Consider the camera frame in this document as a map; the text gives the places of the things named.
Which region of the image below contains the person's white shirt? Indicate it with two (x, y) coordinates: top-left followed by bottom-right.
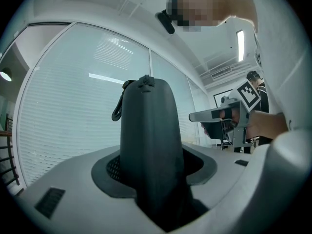
(220, 0), (312, 234)

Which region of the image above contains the ceiling air vent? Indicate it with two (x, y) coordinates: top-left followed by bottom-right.
(210, 66), (233, 80)

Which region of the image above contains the long ceiling light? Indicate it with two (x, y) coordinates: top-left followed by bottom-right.
(235, 30), (245, 62)

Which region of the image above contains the person's head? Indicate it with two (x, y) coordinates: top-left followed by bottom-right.
(165, 0), (259, 33)

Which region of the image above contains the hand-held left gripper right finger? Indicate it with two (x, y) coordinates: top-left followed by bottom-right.
(181, 143), (254, 212)

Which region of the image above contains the person's right forearm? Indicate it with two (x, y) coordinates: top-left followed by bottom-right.
(245, 110), (290, 141)

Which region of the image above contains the glass partition with white blinds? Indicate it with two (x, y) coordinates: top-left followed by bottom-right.
(14, 21), (211, 190)

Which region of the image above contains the black head-worn camera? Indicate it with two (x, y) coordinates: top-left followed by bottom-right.
(155, 9), (176, 35)

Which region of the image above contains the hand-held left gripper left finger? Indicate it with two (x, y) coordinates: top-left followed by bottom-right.
(15, 146), (171, 234)

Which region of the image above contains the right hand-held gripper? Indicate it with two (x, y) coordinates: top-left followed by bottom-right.
(188, 78), (262, 148)

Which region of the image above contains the black framed wall board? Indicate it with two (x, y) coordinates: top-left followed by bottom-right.
(213, 88), (234, 108)

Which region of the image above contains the dark wooden railing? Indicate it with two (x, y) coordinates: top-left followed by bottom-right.
(0, 113), (20, 188)

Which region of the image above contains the round pendant lamp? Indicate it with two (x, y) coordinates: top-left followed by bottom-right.
(0, 67), (13, 82)

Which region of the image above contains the person's right hand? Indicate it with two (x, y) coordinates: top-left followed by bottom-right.
(218, 107), (244, 129)

